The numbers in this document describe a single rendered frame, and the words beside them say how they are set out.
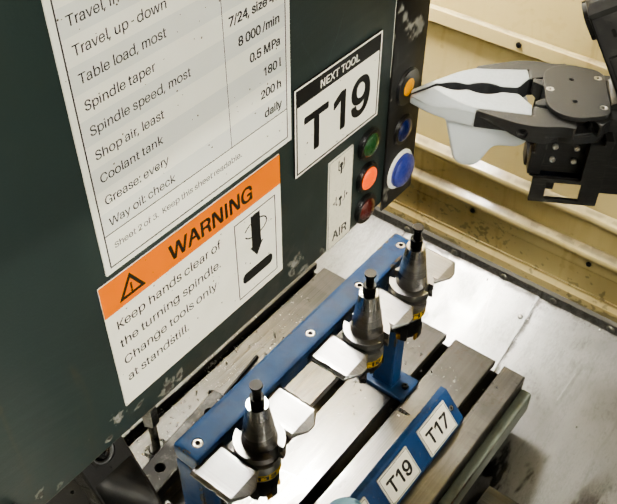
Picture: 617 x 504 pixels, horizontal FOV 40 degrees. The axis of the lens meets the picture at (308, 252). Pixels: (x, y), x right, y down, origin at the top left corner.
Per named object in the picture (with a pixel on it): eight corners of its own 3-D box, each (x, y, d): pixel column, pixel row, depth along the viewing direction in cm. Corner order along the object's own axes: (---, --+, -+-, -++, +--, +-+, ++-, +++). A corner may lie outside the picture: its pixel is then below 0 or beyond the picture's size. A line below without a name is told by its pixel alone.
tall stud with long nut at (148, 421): (169, 448, 137) (159, 399, 128) (157, 459, 135) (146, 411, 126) (157, 439, 138) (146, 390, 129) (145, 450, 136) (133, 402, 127)
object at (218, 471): (267, 478, 98) (266, 474, 97) (236, 511, 95) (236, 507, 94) (222, 446, 101) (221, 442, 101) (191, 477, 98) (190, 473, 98)
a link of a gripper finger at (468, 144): (403, 169, 66) (522, 179, 65) (409, 105, 62) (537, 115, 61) (405, 145, 69) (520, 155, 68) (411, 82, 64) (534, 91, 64)
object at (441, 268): (461, 268, 123) (462, 264, 122) (442, 288, 120) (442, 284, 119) (420, 247, 126) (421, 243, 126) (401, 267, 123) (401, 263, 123)
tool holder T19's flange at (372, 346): (360, 315, 117) (361, 303, 116) (397, 336, 115) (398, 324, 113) (333, 342, 114) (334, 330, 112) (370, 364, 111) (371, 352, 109)
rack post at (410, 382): (418, 384, 146) (437, 261, 126) (401, 404, 143) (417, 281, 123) (371, 356, 151) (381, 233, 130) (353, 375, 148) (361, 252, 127)
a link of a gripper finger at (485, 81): (405, 145, 69) (521, 155, 68) (411, 82, 64) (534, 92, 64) (407, 123, 71) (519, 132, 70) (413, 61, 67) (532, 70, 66)
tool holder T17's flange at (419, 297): (401, 271, 124) (402, 259, 122) (438, 287, 121) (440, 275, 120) (380, 298, 120) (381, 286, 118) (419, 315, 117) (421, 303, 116)
